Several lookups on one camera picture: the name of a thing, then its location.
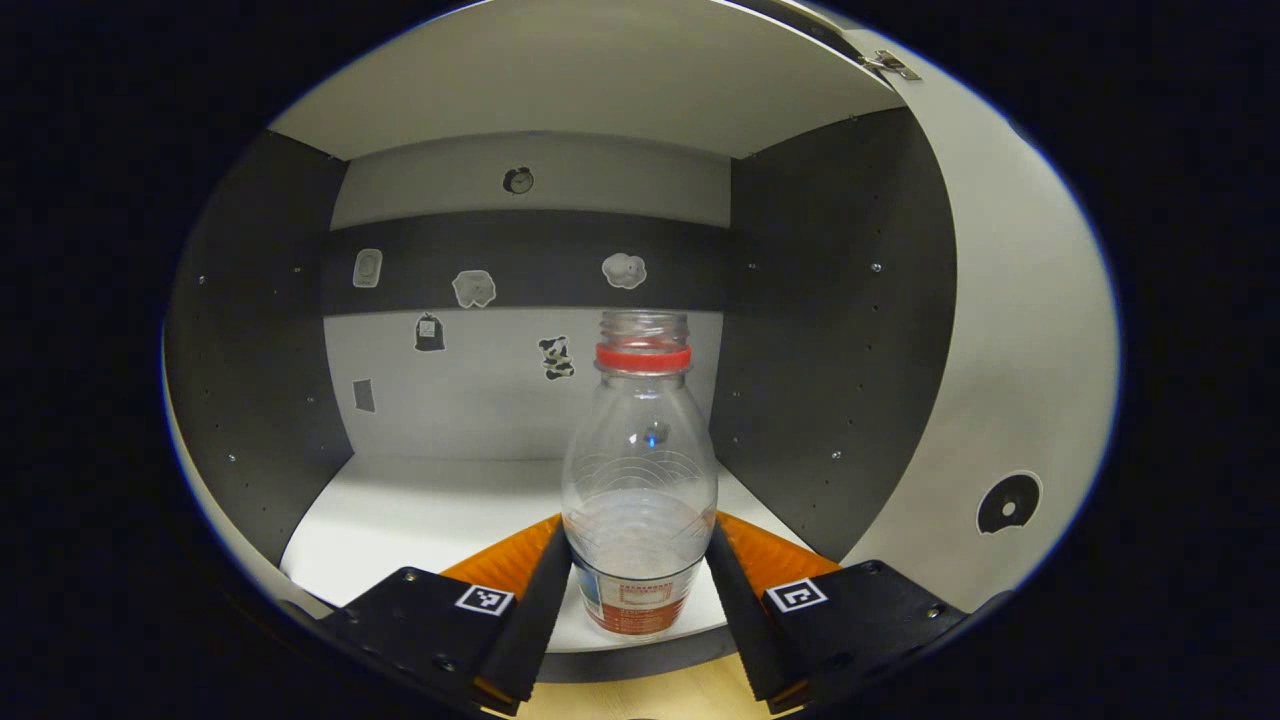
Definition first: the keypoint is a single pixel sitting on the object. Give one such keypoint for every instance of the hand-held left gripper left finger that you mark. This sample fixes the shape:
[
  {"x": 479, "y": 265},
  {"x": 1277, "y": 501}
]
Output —
[{"x": 530, "y": 620}]

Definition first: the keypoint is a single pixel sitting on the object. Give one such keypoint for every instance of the clear plastic bottle red label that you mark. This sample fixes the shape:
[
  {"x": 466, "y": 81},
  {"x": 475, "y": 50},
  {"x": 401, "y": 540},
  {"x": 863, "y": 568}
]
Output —
[{"x": 640, "y": 500}]

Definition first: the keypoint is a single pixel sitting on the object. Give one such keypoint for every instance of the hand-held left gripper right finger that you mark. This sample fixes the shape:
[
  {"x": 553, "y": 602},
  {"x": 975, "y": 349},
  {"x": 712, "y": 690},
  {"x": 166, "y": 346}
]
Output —
[{"x": 745, "y": 625}]

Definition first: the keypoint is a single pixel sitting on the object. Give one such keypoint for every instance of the white cabinet with shelves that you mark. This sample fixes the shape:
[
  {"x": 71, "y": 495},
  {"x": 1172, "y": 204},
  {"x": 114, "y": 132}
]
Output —
[{"x": 450, "y": 520}]

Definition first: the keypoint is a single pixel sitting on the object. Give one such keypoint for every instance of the white cabinet door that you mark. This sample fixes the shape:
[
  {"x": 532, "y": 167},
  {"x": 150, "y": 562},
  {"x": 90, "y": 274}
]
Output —
[{"x": 1020, "y": 350}]

